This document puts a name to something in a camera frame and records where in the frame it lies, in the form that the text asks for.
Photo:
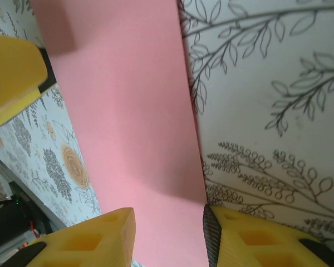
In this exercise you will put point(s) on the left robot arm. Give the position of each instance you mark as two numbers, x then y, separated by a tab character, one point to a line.
5	217

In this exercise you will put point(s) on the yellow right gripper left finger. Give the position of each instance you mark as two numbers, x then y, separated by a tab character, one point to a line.
86	244

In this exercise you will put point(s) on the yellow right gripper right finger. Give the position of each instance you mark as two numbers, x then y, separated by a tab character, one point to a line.
253	244

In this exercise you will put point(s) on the floral patterned table cover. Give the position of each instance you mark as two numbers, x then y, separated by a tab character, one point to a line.
267	111

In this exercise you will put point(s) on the pink cloth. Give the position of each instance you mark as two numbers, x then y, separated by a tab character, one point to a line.
128	111

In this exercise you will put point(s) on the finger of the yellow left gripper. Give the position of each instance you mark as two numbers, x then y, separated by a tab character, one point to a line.
11	69

